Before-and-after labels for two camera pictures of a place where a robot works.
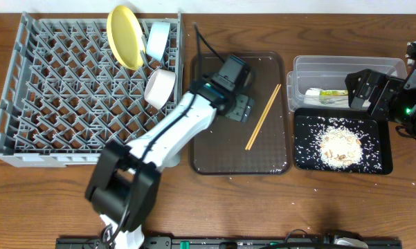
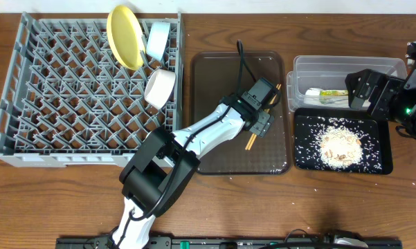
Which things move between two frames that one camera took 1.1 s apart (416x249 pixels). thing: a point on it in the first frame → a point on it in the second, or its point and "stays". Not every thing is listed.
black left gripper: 241,108 → 260,122
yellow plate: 126,37 stays
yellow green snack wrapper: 333,93 stays
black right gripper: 389,88 stays
